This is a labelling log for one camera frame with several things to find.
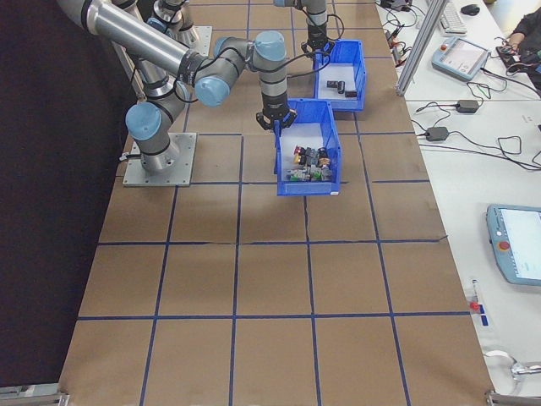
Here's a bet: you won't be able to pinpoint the grey square base plate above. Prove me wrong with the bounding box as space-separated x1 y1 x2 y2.
122 132 199 188
192 25 214 58

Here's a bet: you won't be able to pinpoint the aluminium profile post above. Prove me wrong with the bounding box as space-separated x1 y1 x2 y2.
395 0 445 98

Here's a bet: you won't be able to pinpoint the aluminium frame bar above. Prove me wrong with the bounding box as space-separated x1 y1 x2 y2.
0 381 70 406

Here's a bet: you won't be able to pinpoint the aluminium frame corner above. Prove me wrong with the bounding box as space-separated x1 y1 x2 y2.
484 389 541 406

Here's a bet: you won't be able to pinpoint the blue plastic button bin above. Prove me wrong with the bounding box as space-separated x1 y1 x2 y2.
274 99 342 198

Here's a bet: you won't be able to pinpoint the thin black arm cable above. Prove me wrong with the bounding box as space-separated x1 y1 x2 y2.
323 12 344 43

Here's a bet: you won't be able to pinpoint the light blue teach pendant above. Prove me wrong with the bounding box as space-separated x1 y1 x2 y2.
430 35 494 84
485 203 541 286

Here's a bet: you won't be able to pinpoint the blue plastic capacitor bin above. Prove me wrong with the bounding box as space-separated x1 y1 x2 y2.
312 39 367 113

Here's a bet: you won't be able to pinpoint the black parts in bin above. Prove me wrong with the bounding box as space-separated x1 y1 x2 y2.
317 63 360 102

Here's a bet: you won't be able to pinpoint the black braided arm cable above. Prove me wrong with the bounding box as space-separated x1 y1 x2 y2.
278 40 339 81

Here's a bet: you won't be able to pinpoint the dark grey box device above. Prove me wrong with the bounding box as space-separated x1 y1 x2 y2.
380 0 414 13

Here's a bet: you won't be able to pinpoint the black electronics box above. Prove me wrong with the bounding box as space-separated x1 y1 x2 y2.
495 44 526 65

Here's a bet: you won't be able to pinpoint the silver metal clamp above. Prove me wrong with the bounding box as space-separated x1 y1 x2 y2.
510 358 541 378

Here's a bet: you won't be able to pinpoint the black adapter cable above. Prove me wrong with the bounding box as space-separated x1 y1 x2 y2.
446 129 541 173

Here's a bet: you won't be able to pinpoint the black frame cover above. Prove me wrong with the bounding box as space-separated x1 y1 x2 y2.
0 0 145 388

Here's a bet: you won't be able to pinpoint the small colourful parts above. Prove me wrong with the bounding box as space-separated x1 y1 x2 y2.
281 122 331 183

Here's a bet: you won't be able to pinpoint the dark sleeved forearm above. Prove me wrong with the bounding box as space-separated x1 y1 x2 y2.
511 10 541 43

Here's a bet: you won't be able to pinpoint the white keyboard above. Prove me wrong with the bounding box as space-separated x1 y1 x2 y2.
438 2 468 36

